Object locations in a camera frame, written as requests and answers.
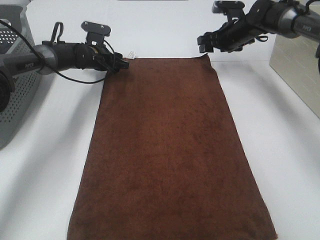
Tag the grey perforated plastic basket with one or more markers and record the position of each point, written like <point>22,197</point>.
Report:
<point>13,12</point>

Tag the white backboard panel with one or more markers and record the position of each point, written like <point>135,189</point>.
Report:
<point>151,29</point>

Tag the white towel label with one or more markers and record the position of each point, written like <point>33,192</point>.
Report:
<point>131,55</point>

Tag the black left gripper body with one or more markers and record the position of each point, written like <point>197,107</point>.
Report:
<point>97,57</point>

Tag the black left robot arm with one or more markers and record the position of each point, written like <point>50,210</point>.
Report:
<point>56,57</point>

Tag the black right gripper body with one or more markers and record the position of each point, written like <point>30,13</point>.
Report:
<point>231,37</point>

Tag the brown towel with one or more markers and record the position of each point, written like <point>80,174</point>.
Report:
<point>165,161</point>

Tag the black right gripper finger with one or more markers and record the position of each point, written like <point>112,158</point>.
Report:
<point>206,48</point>
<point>207,39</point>

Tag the beige storage box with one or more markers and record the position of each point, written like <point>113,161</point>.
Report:
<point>295,62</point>

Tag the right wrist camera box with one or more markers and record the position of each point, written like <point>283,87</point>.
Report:
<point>227,7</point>

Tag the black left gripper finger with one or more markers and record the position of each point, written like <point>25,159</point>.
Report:
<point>122,66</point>
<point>123,62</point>

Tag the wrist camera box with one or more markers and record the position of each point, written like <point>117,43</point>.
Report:
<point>96,28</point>
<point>227,7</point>

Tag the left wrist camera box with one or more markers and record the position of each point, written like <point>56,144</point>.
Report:
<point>96,28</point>

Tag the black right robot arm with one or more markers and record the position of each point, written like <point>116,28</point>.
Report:
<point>287,18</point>

